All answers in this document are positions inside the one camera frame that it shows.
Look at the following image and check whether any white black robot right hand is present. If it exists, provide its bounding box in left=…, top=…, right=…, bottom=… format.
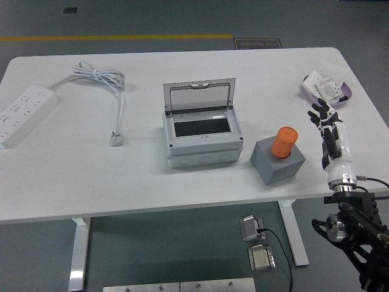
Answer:
left=307, top=97, right=357, bottom=186

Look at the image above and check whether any orange cylindrical battery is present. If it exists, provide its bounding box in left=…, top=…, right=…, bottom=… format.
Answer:
left=271, top=126, right=298, bottom=159

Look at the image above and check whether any grey plastic junction box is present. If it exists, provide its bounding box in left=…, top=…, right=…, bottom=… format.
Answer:
left=162, top=108, right=245, bottom=169

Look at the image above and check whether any transparent hinged box lid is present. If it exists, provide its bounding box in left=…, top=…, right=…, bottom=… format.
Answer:
left=162, top=78, right=236, bottom=115

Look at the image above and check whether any grey block battery holder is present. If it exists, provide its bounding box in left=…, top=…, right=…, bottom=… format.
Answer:
left=250, top=137, right=306, bottom=186

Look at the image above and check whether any metal floor socket box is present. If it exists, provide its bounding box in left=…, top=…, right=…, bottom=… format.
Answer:
left=239, top=215, right=267, bottom=242
left=247, top=244, right=277, bottom=273

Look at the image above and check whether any purple plastic tray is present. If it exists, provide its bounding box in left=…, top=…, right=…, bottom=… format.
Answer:
left=301, top=74, right=354, bottom=108

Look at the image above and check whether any white cardboard packet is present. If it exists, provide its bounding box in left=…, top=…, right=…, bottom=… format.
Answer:
left=303, top=71, right=323, bottom=100

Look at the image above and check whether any clear plastic bag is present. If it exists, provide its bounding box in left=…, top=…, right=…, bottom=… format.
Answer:
left=318, top=61, right=348, bottom=83

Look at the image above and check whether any white table leg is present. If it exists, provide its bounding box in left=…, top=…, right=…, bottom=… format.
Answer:
left=278, top=200, right=310, bottom=268
left=67, top=217, right=91, bottom=292

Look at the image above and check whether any brown floor sign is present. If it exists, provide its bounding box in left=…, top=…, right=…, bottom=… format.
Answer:
left=233, top=38, right=283, bottom=49

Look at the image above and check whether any metal floor plate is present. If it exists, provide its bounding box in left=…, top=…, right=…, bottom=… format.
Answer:
left=102, top=282, right=181, bottom=292
left=179, top=277, right=256, bottom=292

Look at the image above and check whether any yellow floor tape line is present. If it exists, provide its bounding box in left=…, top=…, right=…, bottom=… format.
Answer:
left=0, top=33, right=233, bottom=42

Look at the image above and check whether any white power strip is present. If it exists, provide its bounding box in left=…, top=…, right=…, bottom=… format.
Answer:
left=0, top=85, right=58, bottom=149

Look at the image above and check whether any white printed switch panel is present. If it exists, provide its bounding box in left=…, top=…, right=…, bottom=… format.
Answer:
left=314, top=75, right=345, bottom=106

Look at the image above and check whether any black floor cable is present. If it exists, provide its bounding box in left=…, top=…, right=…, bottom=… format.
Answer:
left=256, top=228, right=294, bottom=292

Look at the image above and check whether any white power cord with plug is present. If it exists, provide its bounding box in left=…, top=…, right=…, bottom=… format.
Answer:
left=48, top=60, right=126, bottom=148

